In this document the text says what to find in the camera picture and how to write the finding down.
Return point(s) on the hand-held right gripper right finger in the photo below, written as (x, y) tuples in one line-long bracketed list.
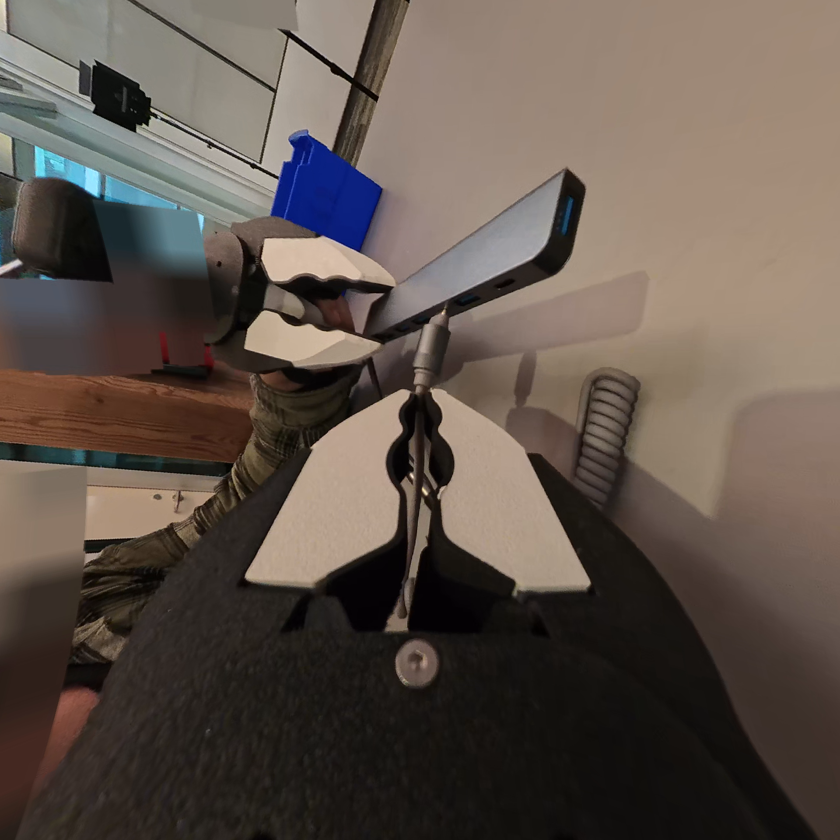
[(505, 518)]

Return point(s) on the wooden board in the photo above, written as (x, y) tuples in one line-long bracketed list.
[(131, 413)]

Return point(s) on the black office chair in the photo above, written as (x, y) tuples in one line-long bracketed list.
[(52, 223)]

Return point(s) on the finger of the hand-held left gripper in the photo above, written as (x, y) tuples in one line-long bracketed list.
[(289, 344), (315, 259)]

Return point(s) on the black mounted device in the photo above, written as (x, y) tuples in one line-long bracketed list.
[(118, 95)]

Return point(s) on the red stand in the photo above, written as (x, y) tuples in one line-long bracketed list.
[(164, 348)]

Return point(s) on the grey usb hub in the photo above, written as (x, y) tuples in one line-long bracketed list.
[(485, 256)]

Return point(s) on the blue plastic bin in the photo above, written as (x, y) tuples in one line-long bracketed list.
[(328, 197)]

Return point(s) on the person's left hand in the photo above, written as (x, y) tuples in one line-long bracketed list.
[(338, 315)]

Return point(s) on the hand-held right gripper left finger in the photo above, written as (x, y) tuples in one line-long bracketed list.
[(328, 518)]

